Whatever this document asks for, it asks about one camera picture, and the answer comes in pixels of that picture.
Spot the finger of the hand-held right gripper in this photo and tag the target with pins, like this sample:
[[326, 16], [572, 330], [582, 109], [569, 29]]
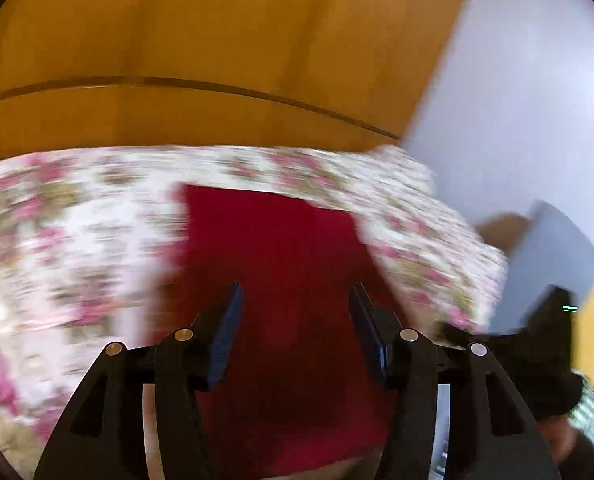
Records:
[[464, 334]]

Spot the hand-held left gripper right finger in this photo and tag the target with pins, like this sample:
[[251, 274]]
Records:
[[372, 340]]

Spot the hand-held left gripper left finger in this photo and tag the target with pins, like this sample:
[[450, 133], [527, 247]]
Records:
[[224, 340]]

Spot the dark red sweater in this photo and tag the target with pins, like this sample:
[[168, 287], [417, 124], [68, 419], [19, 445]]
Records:
[[277, 260]]

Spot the grey-blue panel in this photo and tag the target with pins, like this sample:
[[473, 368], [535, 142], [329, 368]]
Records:
[[547, 260]]

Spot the floral bed sheet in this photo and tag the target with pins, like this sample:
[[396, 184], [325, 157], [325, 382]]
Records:
[[77, 240]]

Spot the wooden headboard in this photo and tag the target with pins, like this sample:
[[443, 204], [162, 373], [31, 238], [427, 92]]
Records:
[[177, 35]]

